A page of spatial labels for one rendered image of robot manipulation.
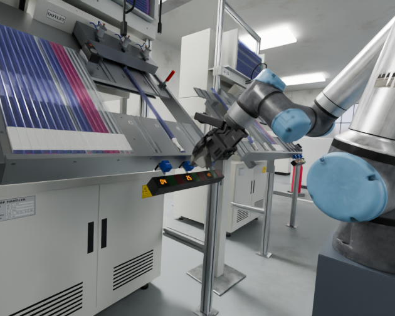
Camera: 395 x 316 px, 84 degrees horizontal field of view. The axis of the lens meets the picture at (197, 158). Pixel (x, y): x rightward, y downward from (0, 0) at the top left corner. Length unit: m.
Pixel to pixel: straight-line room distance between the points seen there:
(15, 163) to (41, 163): 0.04
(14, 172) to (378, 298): 0.71
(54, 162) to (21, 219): 0.38
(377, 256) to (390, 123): 0.27
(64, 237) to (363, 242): 0.86
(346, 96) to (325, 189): 0.26
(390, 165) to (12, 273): 0.95
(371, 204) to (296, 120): 0.21
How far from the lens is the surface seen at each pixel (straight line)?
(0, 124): 0.57
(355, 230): 0.58
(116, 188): 0.96
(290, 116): 0.52
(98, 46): 1.01
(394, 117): 0.43
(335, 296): 0.61
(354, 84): 0.61
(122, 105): 1.36
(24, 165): 0.50
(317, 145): 4.48
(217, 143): 0.62
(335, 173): 0.42
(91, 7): 1.20
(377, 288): 0.58
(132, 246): 1.10
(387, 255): 0.58
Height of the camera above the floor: 0.78
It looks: 4 degrees down
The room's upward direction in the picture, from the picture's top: 3 degrees clockwise
